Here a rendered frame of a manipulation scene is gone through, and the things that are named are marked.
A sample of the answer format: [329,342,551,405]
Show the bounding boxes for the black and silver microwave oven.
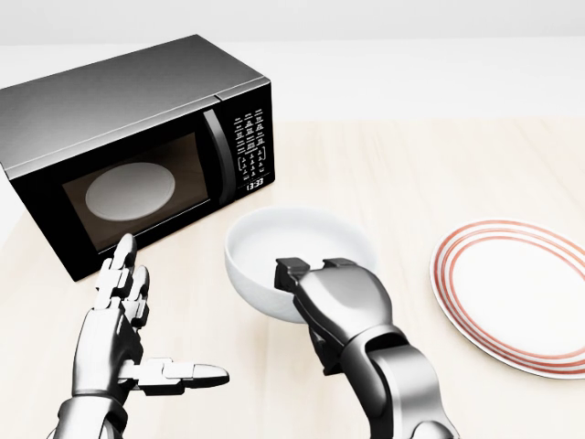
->
[0,33,277,284]

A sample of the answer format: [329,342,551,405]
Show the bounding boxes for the white plate with red rings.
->
[430,219,585,380]

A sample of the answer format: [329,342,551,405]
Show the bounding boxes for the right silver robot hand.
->
[273,257,396,377]

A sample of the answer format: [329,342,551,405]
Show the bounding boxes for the white ceramic bowl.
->
[223,206,378,327]

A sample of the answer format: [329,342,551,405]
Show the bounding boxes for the white round microwave turntable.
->
[85,162,177,220]

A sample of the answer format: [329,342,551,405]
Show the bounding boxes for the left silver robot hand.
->
[70,233,231,406]

